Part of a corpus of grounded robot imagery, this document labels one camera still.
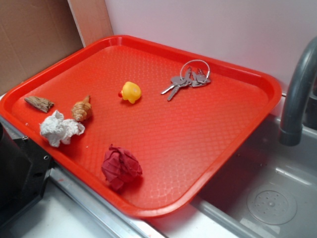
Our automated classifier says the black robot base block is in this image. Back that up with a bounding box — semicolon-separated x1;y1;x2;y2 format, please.
0;125;53;227

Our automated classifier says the yellow rubber duck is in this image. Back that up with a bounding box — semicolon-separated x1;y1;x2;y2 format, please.
118;81;142;104

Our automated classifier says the red plastic tray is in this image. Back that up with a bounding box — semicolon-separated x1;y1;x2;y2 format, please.
0;36;281;218

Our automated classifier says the crumpled dark red paper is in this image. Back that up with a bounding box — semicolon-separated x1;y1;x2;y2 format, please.
101;144;143;191

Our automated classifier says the brown spiral seashell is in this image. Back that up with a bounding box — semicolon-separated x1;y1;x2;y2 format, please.
71;95;92;122

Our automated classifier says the crumpled white paper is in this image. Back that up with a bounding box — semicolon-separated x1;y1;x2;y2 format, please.
40;110;85;148

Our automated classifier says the brown wood bark piece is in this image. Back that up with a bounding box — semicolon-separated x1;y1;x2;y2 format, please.
24;96;54;113

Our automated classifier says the grey toy sink basin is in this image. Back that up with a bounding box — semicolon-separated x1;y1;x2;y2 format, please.
192;116;317;238

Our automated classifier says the grey toy faucet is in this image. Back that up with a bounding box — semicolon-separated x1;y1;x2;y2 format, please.
278;38;317;146

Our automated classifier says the brown cardboard panel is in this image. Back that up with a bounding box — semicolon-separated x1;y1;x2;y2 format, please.
0;0;113;94

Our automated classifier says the silver key bunch on ring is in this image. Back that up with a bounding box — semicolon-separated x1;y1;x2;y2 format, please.
160;59;211;101

